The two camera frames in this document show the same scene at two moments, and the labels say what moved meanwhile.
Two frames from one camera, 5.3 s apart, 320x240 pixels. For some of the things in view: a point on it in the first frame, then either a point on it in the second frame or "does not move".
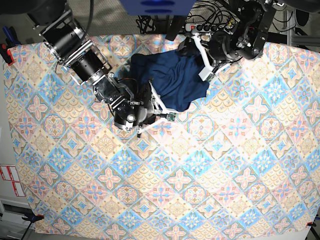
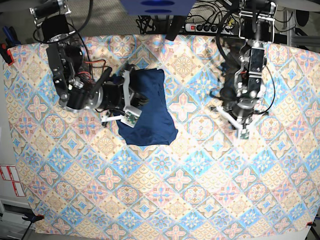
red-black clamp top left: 6,54 does not move
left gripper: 152,109 to 118,97
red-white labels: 9,172 does not move
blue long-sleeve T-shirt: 177,79 to 155,126
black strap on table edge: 175,27 does not move
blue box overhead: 158,7 does not move
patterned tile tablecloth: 246,159 does not move
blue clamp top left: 12,39 does not move
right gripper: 217,51 to 241,112
